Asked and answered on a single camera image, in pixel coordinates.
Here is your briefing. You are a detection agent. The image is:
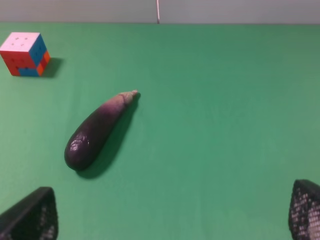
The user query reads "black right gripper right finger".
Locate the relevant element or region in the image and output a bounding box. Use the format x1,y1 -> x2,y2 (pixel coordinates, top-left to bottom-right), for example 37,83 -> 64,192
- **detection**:
288,179 -> 320,240

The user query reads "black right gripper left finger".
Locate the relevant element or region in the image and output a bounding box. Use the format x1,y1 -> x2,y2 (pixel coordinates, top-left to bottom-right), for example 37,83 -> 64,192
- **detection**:
0,187 -> 59,240

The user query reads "purple eggplant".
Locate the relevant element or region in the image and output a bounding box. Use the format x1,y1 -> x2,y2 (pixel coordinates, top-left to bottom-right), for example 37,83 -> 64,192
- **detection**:
64,89 -> 139,172

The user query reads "colourful puzzle cube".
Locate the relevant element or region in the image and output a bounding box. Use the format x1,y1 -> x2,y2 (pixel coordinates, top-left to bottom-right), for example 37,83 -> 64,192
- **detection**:
0,32 -> 51,77

